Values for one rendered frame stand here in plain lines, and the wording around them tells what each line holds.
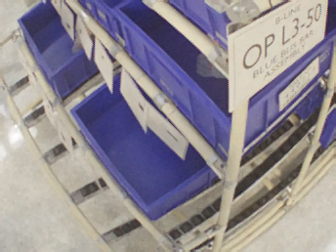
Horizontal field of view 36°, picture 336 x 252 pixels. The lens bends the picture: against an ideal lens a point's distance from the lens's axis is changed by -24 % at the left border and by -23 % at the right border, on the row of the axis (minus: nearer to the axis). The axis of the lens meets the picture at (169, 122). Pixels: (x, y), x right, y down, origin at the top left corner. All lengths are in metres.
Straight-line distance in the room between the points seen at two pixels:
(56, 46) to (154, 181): 0.60
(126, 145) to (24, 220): 0.95
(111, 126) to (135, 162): 0.13
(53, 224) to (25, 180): 0.26
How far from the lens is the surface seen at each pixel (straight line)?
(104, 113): 1.80
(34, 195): 2.56
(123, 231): 1.98
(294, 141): 1.75
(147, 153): 1.73
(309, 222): 2.46
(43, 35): 2.05
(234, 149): 1.20
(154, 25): 1.51
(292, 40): 1.01
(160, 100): 1.43
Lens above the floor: 2.28
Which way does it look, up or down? 61 degrees down
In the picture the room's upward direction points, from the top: 5 degrees counter-clockwise
